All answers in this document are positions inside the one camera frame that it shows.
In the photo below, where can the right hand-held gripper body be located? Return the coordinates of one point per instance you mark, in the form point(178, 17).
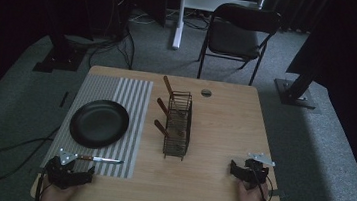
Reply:
point(256, 171)

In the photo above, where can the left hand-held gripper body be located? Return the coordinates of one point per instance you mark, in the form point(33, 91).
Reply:
point(61, 172)

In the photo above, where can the person's left hand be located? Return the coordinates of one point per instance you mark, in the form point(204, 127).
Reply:
point(57, 196)

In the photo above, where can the black round plate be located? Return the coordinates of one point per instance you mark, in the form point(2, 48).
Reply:
point(99, 124)

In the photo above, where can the small black floor strip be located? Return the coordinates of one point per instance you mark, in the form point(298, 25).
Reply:
point(64, 99)

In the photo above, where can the grey round table grommet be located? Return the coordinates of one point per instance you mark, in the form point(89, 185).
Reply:
point(206, 93)

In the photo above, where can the grey striped placemat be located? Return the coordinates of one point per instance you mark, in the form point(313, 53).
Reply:
point(133, 95)

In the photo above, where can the black folding chair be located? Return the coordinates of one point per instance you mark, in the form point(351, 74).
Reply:
point(237, 36)

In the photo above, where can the black stand with base plate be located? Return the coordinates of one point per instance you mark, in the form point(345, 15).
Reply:
point(58, 57)
point(296, 92)

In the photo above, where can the white desk frame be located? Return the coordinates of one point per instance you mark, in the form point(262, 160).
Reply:
point(203, 2)

